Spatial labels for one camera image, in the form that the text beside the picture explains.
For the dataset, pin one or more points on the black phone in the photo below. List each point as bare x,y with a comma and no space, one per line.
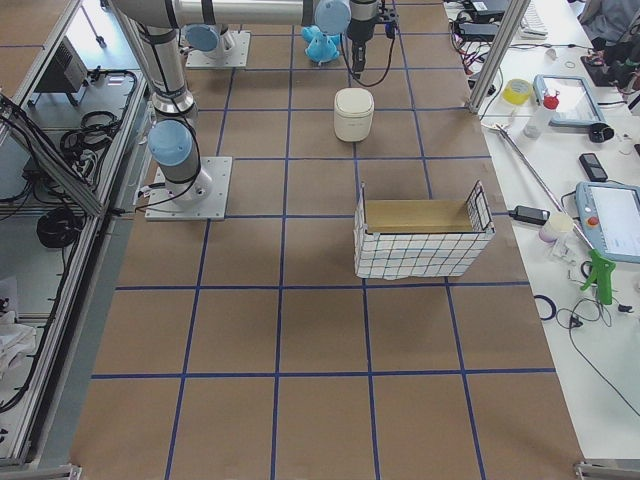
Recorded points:
593,168

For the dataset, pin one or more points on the white trash can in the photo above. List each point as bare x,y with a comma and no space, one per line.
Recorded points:
353,113

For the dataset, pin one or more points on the grey control box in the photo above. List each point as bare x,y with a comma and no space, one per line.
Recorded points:
65,74

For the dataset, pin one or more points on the checkered fabric storage box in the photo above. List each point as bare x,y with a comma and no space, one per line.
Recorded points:
401,238

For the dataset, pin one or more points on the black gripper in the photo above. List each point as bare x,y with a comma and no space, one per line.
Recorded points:
359,26

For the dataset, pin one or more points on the blue teddy bear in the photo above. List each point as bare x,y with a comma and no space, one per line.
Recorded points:
321,48

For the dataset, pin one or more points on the green handled reacher tool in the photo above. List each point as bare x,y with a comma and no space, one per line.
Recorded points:
600,275

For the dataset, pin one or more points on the aluminium frame post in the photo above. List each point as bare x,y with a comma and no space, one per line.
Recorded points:
508,27

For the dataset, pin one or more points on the white squeeze bottle red cap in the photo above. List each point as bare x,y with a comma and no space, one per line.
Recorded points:
539,122

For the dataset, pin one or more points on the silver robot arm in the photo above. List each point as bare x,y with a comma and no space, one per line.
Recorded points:
332,17
192,182

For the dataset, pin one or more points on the teach pendant far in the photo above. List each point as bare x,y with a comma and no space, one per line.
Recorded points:
577,106

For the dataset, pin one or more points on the teach pendant near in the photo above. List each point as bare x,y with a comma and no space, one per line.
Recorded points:
609,217

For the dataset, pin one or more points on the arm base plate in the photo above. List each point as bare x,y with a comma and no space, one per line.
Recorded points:
209,49
205,199

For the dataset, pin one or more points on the yellow tape roll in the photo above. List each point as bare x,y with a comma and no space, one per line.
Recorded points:
517,91

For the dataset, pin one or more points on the teach pendant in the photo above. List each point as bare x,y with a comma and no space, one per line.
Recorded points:
609,217
577,106

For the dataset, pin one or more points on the black power adapter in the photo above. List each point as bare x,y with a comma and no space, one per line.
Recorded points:
529,215

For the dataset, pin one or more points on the white plastic cup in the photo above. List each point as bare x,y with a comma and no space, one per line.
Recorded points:
558,225

